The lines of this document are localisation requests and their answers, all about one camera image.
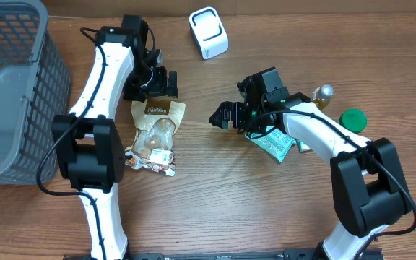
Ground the teal snack pack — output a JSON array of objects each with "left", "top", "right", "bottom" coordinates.
[{"left": 245, "top": 126, "right": 297, "bottom": 163}]

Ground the Kleenex tissue pack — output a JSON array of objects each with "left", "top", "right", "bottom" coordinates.
[{"left": 296, "top": 139, "right": 312, "bottom": 152}]

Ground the brown teal snack bag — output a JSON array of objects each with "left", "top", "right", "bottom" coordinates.
[{"left": 125, "top": 100, "right": 186, "bottom": 177}]

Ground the yellow liquid bottle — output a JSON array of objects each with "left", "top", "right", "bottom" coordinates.
[{"left": 311, "top": 84, "right": 334, "bottom": 111}]

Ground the green lid jar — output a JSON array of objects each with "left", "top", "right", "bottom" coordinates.
[{"left": 339, "top": 108, "right": 368, "bottom": 134}]

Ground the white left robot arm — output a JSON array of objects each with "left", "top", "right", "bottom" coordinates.
[{"left": 48, "top": 24, "right": 178, "bottom": 259}]

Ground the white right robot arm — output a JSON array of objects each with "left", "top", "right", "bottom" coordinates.
[{"left": 209, "top": 74, "right": 416, "bottom": 259}]

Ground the white barcode scanner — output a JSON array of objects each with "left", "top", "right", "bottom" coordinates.
[{"left": 188, "top": 6, "right": 229, "bottom": 60}]

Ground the grey plastic basket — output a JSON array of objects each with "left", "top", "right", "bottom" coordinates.
[{"left": 0, "top": 0, "right": 71, "bottom": 185}]

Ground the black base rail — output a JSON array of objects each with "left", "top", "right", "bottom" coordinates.
[{"left": 63, "top": 247, "right": 385, "bottom": 260}]

